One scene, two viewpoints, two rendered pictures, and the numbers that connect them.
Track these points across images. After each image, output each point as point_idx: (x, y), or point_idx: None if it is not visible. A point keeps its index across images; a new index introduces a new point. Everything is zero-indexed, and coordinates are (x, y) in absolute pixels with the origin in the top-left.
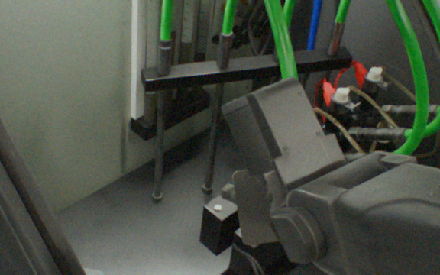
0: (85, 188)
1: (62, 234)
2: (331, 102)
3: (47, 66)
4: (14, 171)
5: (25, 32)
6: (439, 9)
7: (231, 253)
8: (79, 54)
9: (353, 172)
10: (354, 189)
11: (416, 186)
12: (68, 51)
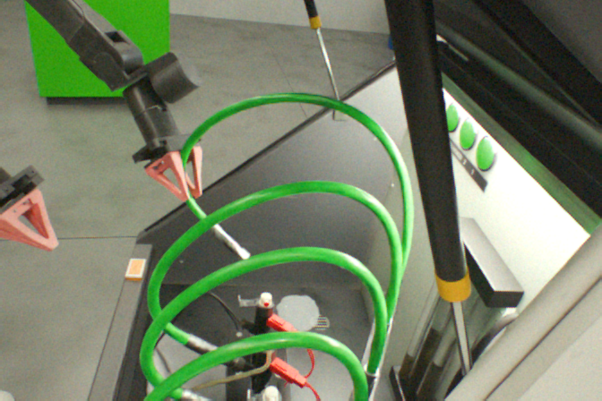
0: (385, 360)
1: (257, 159)
2: None
3: (412, 242)
4: (284, 135)
5: (417, 205)
6: (198, 282)
7: None
8: (420, 261)
9: (121, 45)
10: (113, 29)
11: (90, 12)
12: (419, 250)
